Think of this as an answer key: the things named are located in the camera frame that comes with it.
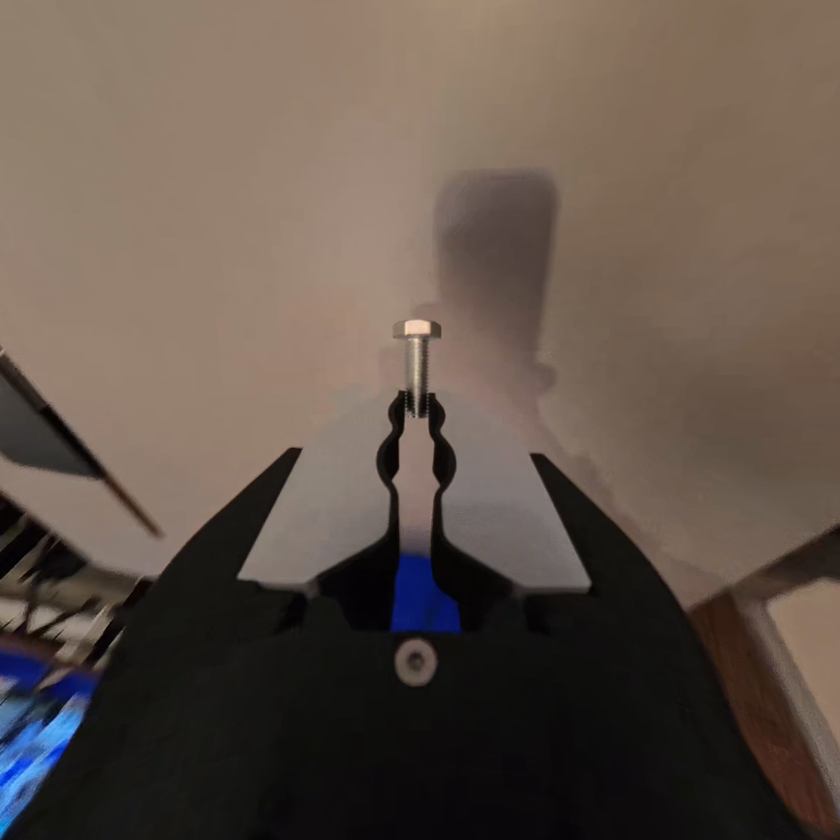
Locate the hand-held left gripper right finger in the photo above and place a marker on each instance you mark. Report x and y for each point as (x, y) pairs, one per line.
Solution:
(505, 518)

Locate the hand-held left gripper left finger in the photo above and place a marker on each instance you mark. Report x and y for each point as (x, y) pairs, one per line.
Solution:
(328, 512)

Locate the blue plastic bin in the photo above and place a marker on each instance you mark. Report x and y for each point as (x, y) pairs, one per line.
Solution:
(420, 590)

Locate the silver hex bolt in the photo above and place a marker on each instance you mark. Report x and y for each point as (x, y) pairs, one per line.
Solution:
(417, 367)

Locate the wooden post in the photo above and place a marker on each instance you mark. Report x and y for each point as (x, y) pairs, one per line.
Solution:
(754, 689)

